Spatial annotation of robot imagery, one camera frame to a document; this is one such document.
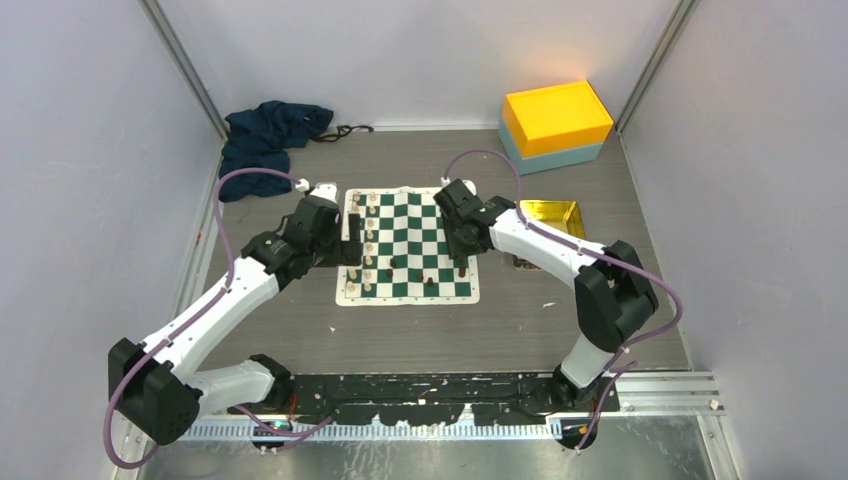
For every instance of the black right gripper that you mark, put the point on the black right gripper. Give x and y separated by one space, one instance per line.
455 249

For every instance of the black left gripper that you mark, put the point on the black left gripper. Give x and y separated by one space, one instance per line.
345 253

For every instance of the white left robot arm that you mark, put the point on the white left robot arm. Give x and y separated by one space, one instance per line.
157 383

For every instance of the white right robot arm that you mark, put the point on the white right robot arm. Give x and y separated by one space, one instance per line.
613 301

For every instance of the green white chess mat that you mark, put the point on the green white chess mat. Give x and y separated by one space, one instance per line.
408 227

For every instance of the gold metal tin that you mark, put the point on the gold metal tin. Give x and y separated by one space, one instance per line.
562 215

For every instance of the yellow and blue box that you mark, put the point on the yellow and blue box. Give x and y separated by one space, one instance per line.
552 127

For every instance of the dark blue cloth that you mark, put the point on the dark blue cloth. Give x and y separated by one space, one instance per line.
261 138

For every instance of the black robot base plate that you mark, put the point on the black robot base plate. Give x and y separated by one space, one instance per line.
495 403

